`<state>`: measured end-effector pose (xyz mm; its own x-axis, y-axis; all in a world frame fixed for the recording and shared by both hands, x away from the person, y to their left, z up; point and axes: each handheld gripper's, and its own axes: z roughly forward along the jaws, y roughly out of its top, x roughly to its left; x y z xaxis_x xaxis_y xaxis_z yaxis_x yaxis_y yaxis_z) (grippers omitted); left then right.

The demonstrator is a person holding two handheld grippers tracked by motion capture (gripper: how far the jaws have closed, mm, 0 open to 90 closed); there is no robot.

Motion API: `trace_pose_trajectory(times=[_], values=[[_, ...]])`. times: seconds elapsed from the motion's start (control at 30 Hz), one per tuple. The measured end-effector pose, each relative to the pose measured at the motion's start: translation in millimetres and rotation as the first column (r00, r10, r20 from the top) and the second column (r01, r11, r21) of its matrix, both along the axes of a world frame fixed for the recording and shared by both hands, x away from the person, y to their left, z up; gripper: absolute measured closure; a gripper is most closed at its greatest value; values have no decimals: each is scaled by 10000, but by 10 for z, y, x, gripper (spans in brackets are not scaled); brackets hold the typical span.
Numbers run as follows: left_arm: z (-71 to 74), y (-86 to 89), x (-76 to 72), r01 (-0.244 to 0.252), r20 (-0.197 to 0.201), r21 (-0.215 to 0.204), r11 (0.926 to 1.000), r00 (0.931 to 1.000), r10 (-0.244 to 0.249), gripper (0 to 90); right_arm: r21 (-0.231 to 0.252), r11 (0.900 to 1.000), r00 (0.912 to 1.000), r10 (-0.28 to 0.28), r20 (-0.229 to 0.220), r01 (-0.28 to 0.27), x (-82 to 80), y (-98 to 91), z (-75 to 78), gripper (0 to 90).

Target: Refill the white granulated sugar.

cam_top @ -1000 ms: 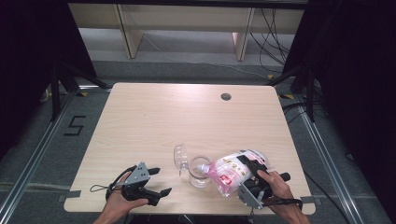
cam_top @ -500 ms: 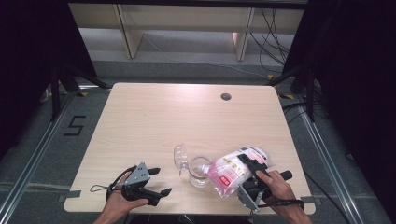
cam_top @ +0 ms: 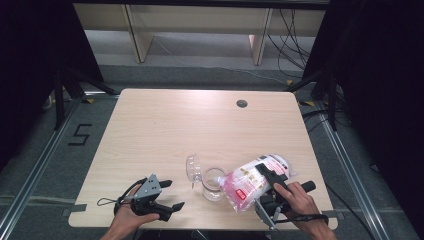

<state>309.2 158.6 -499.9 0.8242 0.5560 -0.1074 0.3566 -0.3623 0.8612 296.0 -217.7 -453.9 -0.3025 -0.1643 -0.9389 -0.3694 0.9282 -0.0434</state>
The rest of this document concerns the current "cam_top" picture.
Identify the metal floor cross rail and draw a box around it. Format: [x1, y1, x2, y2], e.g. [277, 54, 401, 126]
[0, 194, 77, 205]

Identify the black curtain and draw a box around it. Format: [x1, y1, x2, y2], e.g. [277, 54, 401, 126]
[302, 0, 424, 231]
[0, 0, 105, 172]

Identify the grey tape strip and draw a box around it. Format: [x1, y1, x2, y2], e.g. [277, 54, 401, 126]
[321, 209, 345, 220]
[61, 203, 88, 217]

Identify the black metal stand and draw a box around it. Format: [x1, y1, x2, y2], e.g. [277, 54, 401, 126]
[53, 65, 118, 131]
[285, 68, 338, 132]

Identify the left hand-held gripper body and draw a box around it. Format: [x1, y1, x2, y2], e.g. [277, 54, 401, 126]
[129, 173, 175, 223]

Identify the person's left hand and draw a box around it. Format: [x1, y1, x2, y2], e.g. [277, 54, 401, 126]
[111, 184, 161, 235]

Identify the black cord of left gripper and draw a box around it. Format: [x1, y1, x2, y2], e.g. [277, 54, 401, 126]
[96, 177, 148, 215]

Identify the black cable bundle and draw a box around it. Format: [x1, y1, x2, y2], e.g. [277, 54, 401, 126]
[266, 9, 313, 80]

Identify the long black floor cable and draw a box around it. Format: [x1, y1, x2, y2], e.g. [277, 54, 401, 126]
[325, 183, 378, 240]

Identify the short black floor cable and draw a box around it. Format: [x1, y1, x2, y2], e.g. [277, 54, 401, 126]
[301, 109, 335, 134]

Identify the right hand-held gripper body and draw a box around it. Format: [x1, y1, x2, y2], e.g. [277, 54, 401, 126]
[253, 180, 317, 232]

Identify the clear jar with hinged lid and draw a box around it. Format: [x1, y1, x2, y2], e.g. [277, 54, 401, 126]
[185, 153, 228, 203]

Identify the black cord of right gripper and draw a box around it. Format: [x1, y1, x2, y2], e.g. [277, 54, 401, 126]
[274, 213, 330, 225]

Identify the black cord of gripper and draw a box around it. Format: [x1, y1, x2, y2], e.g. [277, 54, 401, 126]
[274, 213, 330, 225]
[96, 177, 148, 215]

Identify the person's right hand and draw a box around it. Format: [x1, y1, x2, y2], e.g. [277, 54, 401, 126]
[273, 181, 323, 231]

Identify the red white sugar bag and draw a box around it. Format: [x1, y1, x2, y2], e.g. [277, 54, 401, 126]
[217, 153, 299, 214]

